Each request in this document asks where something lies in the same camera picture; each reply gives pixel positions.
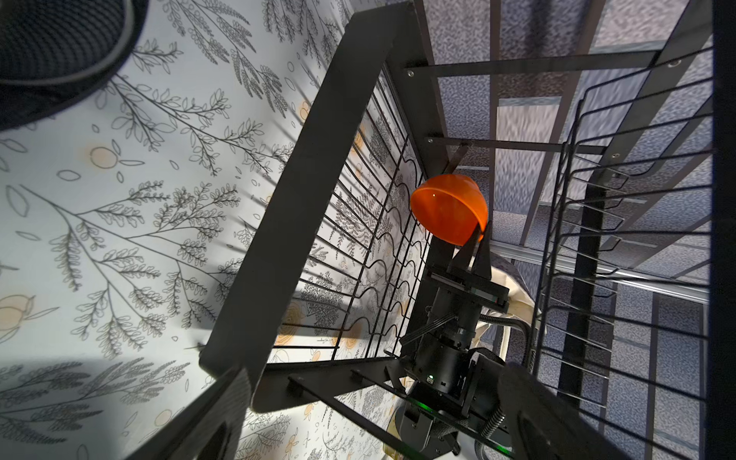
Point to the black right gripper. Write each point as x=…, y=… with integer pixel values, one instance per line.
x=441, y=349

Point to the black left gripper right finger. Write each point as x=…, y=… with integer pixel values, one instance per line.
x=542, y=426

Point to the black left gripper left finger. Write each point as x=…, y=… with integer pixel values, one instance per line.
x=209, y=428

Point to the orange plastic bowl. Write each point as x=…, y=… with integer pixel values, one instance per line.
x=451, y=207

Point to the black wire dish rack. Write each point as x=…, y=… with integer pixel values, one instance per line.
x=643, y=193

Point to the beige canvas tote bag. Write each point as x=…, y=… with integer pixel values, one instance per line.
x=521, y=304

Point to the blue floral ceramic bowl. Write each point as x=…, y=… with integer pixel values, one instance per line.
x=54, y=54

